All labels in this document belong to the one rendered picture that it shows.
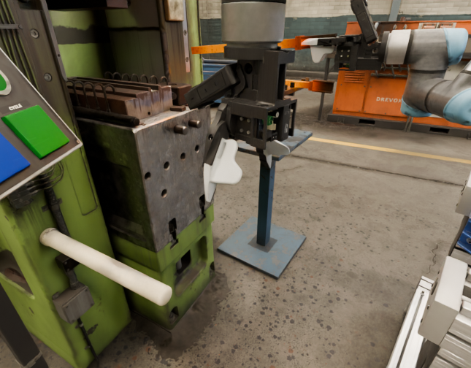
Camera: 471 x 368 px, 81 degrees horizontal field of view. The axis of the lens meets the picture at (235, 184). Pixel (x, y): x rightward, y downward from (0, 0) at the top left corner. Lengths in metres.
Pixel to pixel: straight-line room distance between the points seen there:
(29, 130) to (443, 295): 0.71
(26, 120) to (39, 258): 0.55
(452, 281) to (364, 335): 0.89
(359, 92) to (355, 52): 3.47
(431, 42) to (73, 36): 1.18
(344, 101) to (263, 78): 3.98
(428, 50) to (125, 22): 1.04
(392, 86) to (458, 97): 3.56
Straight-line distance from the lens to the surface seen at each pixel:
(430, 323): 0.61
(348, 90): 4.29
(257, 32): 0.35
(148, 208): 0.93
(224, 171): 0.37
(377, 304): 1.61
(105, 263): 0.79
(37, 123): 0.56
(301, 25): 8.53
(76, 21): 1.38
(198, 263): 1.42
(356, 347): 1.43
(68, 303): 1.08
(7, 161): 0.49
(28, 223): 0.95
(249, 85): 0.37
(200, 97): 0.42
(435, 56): 0.82
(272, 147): 0.46
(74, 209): 1.01
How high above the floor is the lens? 1.15
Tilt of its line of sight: 29 degrees down
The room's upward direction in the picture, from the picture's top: straight up
